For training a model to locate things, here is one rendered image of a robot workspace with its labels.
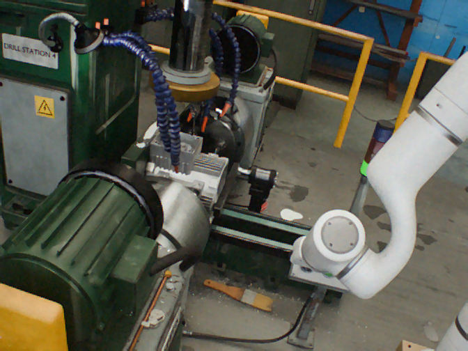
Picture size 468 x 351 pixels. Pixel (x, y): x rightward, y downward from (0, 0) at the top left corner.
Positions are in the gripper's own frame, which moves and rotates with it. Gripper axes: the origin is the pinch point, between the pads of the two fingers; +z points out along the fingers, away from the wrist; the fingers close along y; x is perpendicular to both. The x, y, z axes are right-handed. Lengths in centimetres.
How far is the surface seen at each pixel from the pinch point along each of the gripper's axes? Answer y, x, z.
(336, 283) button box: -7.1, 2.6, 2.8
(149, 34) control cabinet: 170, -229, 277
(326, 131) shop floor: -21, -172, 283
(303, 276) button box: 0.5, 2.9, 2.8
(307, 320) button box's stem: -4.7, 11.3, 17.6
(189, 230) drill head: 27.1, 0.8, -4.9
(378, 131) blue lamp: -15, -50, 27
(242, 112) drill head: 28, -49, 34
